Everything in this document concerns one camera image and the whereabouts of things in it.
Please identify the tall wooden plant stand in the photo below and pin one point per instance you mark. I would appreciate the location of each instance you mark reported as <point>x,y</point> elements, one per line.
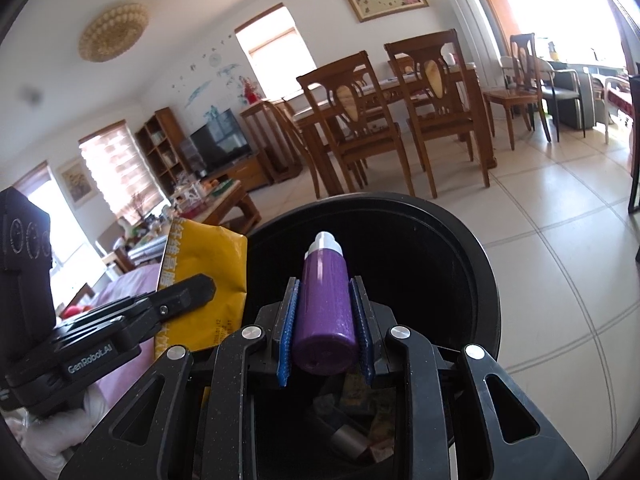
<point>260,110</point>

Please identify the black television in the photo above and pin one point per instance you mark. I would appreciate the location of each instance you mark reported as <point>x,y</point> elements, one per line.
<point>220,140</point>

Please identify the wooden dining chair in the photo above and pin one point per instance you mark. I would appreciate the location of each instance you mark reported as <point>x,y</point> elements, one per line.
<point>510,97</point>
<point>370,145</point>
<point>445,120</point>
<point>287,130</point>

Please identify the person's left hand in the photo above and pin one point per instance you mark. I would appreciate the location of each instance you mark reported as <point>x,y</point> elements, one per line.
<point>55,440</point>

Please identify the wooden bookshelf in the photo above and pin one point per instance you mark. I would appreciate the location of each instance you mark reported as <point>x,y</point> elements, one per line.
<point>172,120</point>

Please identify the red flower vase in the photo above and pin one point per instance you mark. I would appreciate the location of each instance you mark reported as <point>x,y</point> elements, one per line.
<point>250,92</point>

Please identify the grey armchair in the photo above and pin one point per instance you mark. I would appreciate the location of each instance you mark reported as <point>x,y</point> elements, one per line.
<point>565,105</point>

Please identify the wooden coffee table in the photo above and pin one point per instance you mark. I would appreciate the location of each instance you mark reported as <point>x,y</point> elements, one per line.
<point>240,205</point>

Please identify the wooden dining table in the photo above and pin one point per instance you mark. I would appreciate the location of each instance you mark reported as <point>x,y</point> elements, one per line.
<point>487,125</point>

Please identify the small printed box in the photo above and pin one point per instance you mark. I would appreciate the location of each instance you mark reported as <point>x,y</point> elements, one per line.
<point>367,395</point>

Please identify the window with blind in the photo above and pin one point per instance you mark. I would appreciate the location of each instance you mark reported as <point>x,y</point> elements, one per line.
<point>275,50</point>

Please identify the wooden television cabinet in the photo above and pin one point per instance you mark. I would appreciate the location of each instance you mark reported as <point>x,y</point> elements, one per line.
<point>250,172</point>

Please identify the striped window blind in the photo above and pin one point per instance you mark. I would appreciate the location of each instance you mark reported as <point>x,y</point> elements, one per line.
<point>120,170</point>
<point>30,177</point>

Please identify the white standing air conditioner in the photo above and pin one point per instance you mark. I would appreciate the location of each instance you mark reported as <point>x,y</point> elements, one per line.
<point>470,25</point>

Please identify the crystal ceiling chandelier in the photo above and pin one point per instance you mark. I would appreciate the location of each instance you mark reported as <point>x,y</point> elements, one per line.
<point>112,32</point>

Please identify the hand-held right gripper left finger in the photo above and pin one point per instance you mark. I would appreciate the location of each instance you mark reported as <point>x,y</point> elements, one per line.
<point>286,350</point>

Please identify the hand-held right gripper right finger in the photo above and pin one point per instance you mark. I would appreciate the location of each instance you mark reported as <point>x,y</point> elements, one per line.
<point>362,350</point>

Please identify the purple bottle with white cap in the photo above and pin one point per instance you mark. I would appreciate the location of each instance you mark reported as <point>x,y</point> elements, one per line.
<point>325,310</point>

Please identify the black trash bin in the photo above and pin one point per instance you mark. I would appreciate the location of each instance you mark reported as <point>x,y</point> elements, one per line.
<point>425,260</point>

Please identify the small framed picture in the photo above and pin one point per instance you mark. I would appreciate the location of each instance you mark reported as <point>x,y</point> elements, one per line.
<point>75,182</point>

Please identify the pink tablecloth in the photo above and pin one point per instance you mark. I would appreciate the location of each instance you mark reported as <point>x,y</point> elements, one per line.
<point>135,285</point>

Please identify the grey metal can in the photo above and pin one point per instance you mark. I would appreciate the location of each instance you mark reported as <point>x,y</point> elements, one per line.
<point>350,440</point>

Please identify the yellow snack packet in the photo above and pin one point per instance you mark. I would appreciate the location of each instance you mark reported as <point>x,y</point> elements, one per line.
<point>210,260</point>

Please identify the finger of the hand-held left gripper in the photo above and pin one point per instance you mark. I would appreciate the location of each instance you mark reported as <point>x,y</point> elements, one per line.
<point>185,292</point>

